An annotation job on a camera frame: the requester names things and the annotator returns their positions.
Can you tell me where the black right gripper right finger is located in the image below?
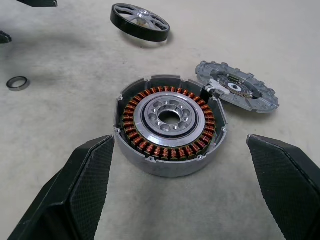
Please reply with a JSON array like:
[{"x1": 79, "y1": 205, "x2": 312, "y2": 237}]
[{"x1": 246, "y1": 134, "x2": 320, "y2": 240}]

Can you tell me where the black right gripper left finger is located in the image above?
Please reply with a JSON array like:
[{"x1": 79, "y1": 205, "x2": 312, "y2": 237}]
[{"x1": 7, "y1": 134, "x2": 115, "y2": 240}]

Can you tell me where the grey round metal disc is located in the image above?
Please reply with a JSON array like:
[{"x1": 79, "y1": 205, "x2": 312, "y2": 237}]
[{"x1": 113, "y1": 74, "x2": 229, "y2": 178}]

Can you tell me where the grey toothed metal strip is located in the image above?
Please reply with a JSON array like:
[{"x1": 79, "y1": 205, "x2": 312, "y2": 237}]
[{"x1": 194, "y1": 59, "x2": 280, "y2": 115}]

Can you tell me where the small metal bearing ring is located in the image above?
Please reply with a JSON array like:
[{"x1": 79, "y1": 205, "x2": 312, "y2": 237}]
[{"x1": 6, "y1": 76, "x2": 31, "y2": 92}]

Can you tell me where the black rotor ring wheel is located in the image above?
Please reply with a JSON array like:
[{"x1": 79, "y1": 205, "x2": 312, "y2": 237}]
[{"x1": 109, "y1": 2, "x2": 171, "y2": 43}]

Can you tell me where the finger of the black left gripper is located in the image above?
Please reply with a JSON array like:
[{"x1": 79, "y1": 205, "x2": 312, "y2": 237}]
[
  {"x1": 14, "y1": 0, "x2": 58, "y2": 8},
  {"x1": 0, "y1": 30, "x2": 13, "y2": 45}
]

